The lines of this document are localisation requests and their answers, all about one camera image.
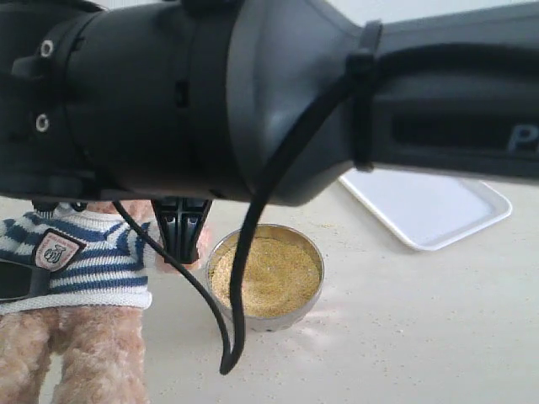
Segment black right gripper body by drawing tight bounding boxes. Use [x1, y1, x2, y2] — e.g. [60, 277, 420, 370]
[152, 197, 213, 264]

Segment brown teddy bear striped sweater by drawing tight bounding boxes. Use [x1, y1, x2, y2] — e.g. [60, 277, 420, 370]
[0, 199, 214, 404]

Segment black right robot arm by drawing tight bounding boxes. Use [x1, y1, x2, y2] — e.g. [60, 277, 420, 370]
[1, 1, 538, 206]

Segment yellow millet grains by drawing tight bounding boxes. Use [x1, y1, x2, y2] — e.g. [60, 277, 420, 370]
[210, 237, 321, 317]

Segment metal bowl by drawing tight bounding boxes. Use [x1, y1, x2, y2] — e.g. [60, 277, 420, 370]
[205, 223, 325, 332]

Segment white rectangular plastic tray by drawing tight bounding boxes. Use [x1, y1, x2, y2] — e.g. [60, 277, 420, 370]
[339, 169, 513, 252]

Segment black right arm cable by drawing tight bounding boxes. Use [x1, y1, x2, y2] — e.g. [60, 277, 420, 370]
[111, 41, 539, 375]

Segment black cable tie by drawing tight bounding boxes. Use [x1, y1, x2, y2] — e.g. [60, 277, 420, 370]
[346, 20, 383, 171]

